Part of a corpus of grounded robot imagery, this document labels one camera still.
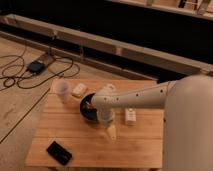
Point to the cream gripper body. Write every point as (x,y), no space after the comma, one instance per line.
(111,132)

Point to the dark ceramic bowl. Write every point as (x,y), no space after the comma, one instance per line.
(88,112)

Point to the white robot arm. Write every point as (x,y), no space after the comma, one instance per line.
(188,118)

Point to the white block right side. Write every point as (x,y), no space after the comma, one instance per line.
(130,116)

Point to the white block near cup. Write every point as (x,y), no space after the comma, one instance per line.
(79,90)

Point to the black flat phone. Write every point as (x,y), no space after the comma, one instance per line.
(59,153)

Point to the translucent plastic cup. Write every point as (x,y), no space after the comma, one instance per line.
(62,89)

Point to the blue power adapter box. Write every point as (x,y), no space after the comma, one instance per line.
(35,67)

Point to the wooden shelf rail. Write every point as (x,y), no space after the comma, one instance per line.
(124,59)

